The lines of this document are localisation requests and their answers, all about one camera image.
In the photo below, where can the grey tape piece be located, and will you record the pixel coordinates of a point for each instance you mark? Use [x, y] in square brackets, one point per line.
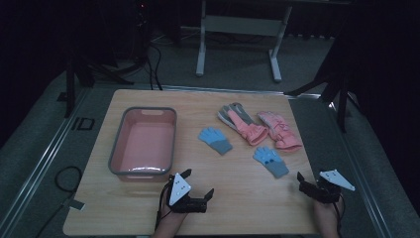
[76, 205]

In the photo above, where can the pink basin with grey rim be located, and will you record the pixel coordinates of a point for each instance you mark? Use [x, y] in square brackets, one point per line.
[145, 145]

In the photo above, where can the metal floor rail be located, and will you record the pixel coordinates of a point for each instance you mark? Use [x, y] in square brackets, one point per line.
[214, 88]
[39, 165]
[360, 172]

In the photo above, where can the pink ski glove grey palm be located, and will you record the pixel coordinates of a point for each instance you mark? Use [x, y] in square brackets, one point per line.
[246, 127]

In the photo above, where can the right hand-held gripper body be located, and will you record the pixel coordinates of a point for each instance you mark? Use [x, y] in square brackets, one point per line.
[325, 193]

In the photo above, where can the blue knit glove grey cuff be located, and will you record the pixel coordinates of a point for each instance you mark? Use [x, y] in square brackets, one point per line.
[214, 139]
[270, 162]

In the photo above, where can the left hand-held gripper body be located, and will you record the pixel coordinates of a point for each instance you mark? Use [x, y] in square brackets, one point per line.
[180, 190]

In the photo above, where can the person's right hand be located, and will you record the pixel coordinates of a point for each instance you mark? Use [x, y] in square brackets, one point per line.
[327, 214]

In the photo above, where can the person's left hand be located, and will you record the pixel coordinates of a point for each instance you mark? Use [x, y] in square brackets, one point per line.
[171, 218]

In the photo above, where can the white metal desk frame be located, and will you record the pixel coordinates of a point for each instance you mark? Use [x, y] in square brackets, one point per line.
[242, 25]

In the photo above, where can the black tripod stand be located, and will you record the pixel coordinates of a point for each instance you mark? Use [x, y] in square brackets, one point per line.
[70, 89]
[341, 95]

